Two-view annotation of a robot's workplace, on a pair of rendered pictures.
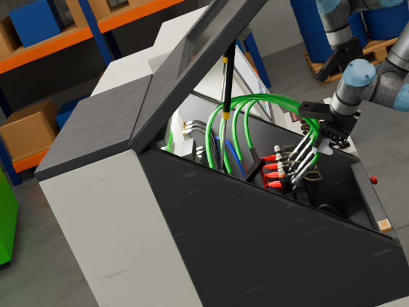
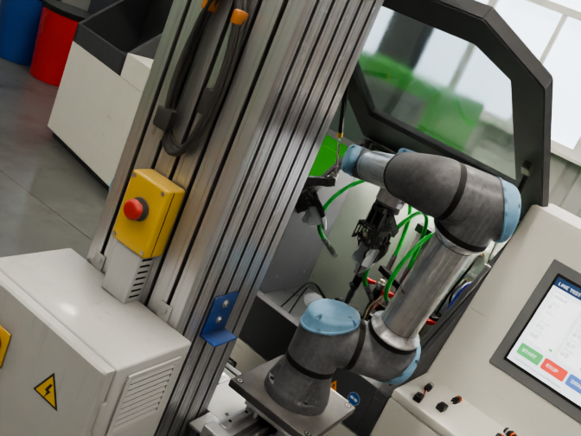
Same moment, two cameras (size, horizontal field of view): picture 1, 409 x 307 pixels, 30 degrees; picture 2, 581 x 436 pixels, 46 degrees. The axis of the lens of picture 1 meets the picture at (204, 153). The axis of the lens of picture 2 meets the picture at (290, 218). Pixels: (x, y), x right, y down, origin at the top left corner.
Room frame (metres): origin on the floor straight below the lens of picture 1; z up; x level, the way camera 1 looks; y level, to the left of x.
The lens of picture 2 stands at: (2.77, -2.24, 1.84)
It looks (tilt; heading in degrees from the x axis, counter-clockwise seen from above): 17 degrees down; 112
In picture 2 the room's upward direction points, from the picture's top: 23 degrees clockwise
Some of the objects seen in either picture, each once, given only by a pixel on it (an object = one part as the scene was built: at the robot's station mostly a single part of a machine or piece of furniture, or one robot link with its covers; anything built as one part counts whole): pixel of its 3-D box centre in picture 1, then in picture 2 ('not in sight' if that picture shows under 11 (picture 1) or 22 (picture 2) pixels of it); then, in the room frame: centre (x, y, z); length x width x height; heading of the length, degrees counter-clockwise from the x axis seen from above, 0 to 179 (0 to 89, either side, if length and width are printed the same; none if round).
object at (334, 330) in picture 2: not in sight; (327, 333); (2.42, -0.92, 1.20); 0.13 x 0.12 x 0.14; 34
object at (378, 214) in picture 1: (378, 218); (290, 346); (2.20, -0.44, 0.87); 0.62 x 0.04 x 0.16; 171
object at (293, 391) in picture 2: not in sight; (303, 375); (2.41, -0.92, 1.09); 0.15 x 0.15 x 0.10
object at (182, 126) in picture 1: (197, 153); (466, 278); (2.51, 0.02, 1.20); 0.13 x 0.03 x 0.31; 171
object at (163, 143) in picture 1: (168, 115); not in sight; (2.27, 0.06, 1.43); 0.54 x 0.03 x 0.02; 171
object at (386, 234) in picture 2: (349, 58); (377, 224); (2.31, -0.53, 1.37); 0.09 x 0.08 x 0.12; 81
